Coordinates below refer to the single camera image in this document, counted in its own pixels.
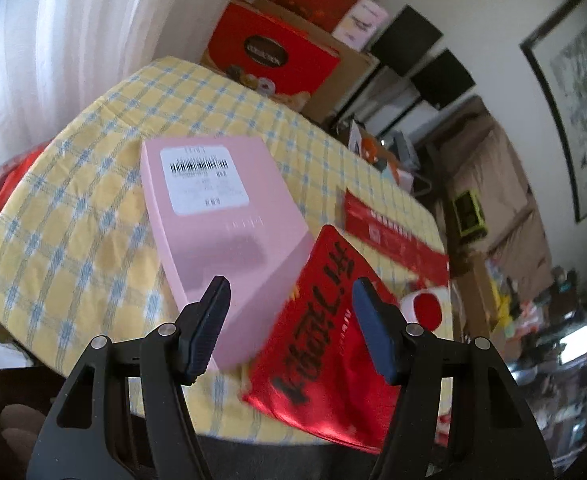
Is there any green portable radio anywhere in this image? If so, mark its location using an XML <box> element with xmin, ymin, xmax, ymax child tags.
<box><xmin>451</xmin><ymin>187</ymin><xmax>488</xmax><ymax>238</ymax></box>

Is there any pink box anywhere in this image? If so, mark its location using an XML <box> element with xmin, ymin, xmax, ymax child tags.
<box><xmin>140</xmin><ymin>135</ymin><xmax>317</xmax><ymax>373</ymax></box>

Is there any yellow plaid tablecloth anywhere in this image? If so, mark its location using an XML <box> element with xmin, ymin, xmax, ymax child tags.
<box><xmin>0</xmin><ymin>56</ymin><xmax>457</xmax><ymax>448</ymax></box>

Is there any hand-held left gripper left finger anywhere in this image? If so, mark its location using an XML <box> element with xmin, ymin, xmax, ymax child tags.
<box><xmin>26</xmin><ymin>275</ymin><xmax>233</xmax><ymax>480</ymax></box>

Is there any brown sofa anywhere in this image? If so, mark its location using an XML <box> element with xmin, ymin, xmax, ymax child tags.
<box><xmin>423</xmin><ymin>95</ymin><xmax>554</xmax><ymax>341</ymax></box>

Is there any white curtain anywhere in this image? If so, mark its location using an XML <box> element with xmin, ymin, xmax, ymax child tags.
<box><xmin>0</xmin><ymin>0</ymin><xmax>224</xmax><ymax>196</ymax></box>

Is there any red foil bag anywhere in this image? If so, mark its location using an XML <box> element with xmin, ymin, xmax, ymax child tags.
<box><xmin>242</xmin><ymin>224</ymin><xmax>409</xmax><ymax>456</ymax></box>

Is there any framed ink painting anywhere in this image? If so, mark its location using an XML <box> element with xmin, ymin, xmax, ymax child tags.
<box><xmin>520</xmin><ymin>0</ymin><xmax>587</xmax><ymax>224</ymax></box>

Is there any white red oval case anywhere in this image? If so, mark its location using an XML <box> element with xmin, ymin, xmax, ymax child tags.
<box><xmin>398</xmin><ymin>287</ymin><xmax>449</xmax><ymax>333</ymax></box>

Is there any red cookie gift box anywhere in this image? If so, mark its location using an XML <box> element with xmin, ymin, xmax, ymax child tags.
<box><xmin>200</xmin><ymin>0</ymin><xmax>341</xmax><ymax>113</ymax></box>

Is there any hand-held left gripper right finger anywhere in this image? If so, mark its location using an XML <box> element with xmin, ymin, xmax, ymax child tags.
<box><xmin>351</xmin><ymin>276</ymin><xmax>557</xmax><ymax>480</ymax></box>

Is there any cluttered small cardboard box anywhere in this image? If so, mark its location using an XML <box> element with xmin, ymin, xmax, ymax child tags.
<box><xmin>341</xmin><ymin>120</ymin><xmax>434</xmax><ymax>196</ymax></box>

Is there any large beige cushion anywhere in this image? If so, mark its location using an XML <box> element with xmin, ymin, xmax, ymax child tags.
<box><xmin>448</xmin><ymin>110</ymin><xmax>539</xmax><ymax>241</ymax></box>

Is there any black speaker on stand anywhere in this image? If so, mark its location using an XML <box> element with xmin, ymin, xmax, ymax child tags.
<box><xmin>353</xmin><ymin>49</ymin><xmax>475</xmax><ymax>131</ymax></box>
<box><xmin>323</xmin><ymin>5</ymin><xmax>444</xmax><ymax>126</ymax></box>

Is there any large brown cardboard box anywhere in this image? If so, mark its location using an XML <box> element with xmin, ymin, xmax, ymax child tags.
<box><xmin>253</xmin><ymin>0</ymin><xmax>381</xmax><ymax>123</ymax></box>

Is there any long red ribbon-handled bag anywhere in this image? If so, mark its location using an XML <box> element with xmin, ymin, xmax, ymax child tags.
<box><xmin>342</xmin><ymin>187</ymin><xmax>451</xmax><ymax>293</ymax></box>

